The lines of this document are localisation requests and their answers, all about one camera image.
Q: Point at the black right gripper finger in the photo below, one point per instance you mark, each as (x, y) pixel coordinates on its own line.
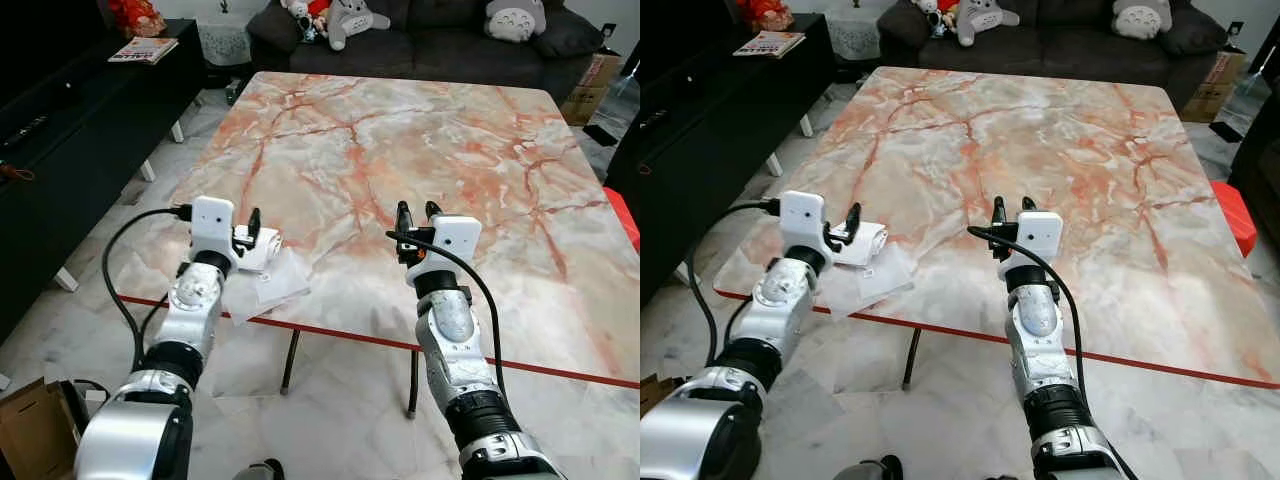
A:
(999, 213)
(405, 217)
(1029, 206)
(434, 210)

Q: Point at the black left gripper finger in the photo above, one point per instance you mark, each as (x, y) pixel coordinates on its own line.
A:
(854, 218)
(254, 222)

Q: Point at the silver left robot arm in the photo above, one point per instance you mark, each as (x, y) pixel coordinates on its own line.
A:
(195, 300)
(780, 298)

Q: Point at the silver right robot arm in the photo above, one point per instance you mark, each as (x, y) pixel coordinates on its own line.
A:
(450, 320)
(1035, 320)

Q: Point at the rolled white tissue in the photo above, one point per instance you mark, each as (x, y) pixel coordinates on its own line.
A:
(265, 248)
(868, 243)

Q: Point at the black metal table leg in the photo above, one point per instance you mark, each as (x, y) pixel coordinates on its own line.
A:
(412, 382)
(290, 362)
(912, 360)

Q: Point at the dark grey sofa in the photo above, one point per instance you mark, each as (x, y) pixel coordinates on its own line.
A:
(1060, 45)
(440, 50)

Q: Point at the black TV cabinet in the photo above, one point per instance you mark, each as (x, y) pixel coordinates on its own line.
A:
(80, 130)
(720, 115)

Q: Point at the lace covered side table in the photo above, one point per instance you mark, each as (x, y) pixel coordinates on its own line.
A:
(853, 35)
(225, 42)

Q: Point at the red plastic stool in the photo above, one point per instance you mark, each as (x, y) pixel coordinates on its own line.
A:
(625, 215)
(1235, 215)

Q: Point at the red and white magazine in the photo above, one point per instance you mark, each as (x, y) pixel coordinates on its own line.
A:
(145, 50)
(770, 44)

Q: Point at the grey Totoro plush toy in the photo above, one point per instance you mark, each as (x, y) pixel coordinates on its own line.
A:
(352, 20)
(1142, 18)
(515, 20)
(983, 18)

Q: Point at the printed cardboard box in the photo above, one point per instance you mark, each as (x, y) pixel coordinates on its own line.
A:
(1215, 85)
(592, 90)

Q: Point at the small red white plush doll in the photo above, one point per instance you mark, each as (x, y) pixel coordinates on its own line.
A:
(932, 10)
(300, 12)

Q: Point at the dark grey cushion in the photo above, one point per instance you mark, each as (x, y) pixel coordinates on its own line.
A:
(1195, 35)
(568, 35)

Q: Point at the red ornament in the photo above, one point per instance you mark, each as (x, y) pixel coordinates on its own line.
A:
(135, 15)
(765, 12)

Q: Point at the open brown cardboard box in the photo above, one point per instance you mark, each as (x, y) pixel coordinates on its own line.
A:
(660, 392)
(35, 430)

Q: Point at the dark folded umbrella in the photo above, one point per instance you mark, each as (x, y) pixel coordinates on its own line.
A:
(15, 173)

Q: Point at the black remote control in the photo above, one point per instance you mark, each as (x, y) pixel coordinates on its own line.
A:
(25, 131)

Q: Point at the black television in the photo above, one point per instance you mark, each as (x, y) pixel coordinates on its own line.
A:
(680, 35)
(40, 40)

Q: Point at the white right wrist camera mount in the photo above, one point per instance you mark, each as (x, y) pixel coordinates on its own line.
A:
(1040, 237)
(455, 238)

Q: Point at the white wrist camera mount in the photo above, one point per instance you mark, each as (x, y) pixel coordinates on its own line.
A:
(802, 215)
(455, 238)
(1040, 237)
(212, 225)

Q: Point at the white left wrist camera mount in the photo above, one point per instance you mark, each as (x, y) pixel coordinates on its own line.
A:
(802, 215)
(212, 225)

